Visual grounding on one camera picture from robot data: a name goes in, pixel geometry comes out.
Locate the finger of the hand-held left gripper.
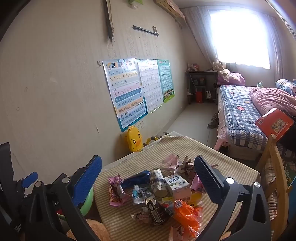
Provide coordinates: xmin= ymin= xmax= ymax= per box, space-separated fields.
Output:
xmin=14 ymin=171 xmax=39 ymax=200

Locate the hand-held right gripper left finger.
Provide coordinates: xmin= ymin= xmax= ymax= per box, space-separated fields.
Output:
xmin=24 ymin=155 xmax=102 ymax=241

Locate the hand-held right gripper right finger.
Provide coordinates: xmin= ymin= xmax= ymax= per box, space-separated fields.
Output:
xmin=194 ymin=155 xmax=271 ymax=241

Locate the brown paper bag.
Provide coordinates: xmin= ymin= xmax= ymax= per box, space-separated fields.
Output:
xmin=176 ymin=156 xmax=196 ymax=179

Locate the green rimmed bin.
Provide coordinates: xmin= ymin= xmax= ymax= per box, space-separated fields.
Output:
xmin=57 ymin=185 xmax=94 ymax=220

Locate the crushed white drink can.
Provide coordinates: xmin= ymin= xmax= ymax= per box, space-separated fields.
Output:
xmin=149 ymin=169 xmax=168 ymax=197

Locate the pink plastic bag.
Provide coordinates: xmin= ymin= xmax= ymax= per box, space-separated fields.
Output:
xmin=191 ymin=173 xmax=209 ymax=193

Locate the yellow medicine box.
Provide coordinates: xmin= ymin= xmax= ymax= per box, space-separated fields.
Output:
xmin=162 ymin=193 xmax=203 ymax=207

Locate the white milk carton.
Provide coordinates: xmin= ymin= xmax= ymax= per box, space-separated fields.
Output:
xmin=164 ymin=175 xmax=192 ymax=202

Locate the pink snack wrapper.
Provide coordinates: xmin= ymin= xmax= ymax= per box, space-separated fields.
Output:
xmin=108 ymin=175 xmax=130 ymax=207

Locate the orange plastic wrapper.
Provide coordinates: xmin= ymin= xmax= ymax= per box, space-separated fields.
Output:
xmin=172 ymin=199 xmax=203 ymax=238

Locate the blue plastic wrapper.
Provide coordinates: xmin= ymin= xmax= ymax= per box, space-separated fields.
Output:
xmin=122 ymin=170 xmax=151 ymax=189

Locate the brown plush toy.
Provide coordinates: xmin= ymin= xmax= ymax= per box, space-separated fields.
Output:
xmin=67 ymin=219 xmax=110 ymax=241

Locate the pair of shoes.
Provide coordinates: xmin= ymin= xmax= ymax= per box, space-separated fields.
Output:
xmin=208 ymin=113 xmax=219 ymax=128

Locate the silver blue wrapper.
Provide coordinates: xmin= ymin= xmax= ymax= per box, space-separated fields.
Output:
xmin=132 ymin=184 xmax=156 ymax=205

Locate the black drink carton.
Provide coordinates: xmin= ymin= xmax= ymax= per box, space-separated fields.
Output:
xmin=145 ymin=199 xmax=173 ymax=225

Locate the yellow duck toy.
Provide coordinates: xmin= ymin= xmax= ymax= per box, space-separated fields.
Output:
xmin=126 ymin=126 xmax=144 ymax=153

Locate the crumpled printed wrapper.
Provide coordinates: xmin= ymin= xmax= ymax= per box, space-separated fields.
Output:
xmin=130 ymin=206 xmax=151 ymax=223

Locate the small yellow toy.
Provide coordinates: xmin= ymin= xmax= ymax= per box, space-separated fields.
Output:
xmin=145 ymin=136 xmax=160 ymax=146

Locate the bed with checked sheet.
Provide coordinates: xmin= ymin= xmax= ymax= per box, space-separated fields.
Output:
xmin=214 ymin=85 xmax=296 ymax=161

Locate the wooden chair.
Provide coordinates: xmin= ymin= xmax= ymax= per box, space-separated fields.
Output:
xmin=254 ymin=134 xmax=293 ymax=232

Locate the red book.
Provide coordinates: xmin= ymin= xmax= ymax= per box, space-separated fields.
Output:
xmin=255 ymin=108 xmax=294 ymax=142

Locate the pink blanket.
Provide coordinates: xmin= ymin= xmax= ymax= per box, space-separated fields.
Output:
xmin=248 ymin=87 xmax=296 ymax=117

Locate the pink pillow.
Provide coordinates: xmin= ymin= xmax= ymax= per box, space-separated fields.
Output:
xmin=217 ymin=71 xmax=245 ymax=86

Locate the dark shelf table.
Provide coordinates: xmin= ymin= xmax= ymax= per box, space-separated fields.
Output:
xmin=185 ymin=70 xmax=219 ymax=105

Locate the blue patterned pillow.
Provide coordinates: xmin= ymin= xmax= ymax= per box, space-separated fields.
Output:
xmin=276 ymin=79 xmax=296 ymax=95

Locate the window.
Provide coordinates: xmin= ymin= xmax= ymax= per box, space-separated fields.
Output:
xmin=209 ymin=9 xmax=271 ymax=69

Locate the white curtain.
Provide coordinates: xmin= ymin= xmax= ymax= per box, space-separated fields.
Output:
xmin=181 ymin=6 xmax=219 ymax=66

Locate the blue alphabet wall poster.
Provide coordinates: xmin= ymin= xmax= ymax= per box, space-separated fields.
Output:
xmin=102 ymin=57 xmax=148 ymax=132

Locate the green chart wall poster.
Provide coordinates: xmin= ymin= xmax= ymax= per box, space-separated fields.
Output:
xmin=157 ymin=60 xmax=175 ymax=103

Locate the white chart wall poster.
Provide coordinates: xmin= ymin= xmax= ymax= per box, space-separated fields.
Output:
xmin=136 ymin=59 xmax=164 ymax=114

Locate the dark wall rail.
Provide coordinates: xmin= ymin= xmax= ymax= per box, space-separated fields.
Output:
xmin=132 ymin=25 xmax=159 ymax=37

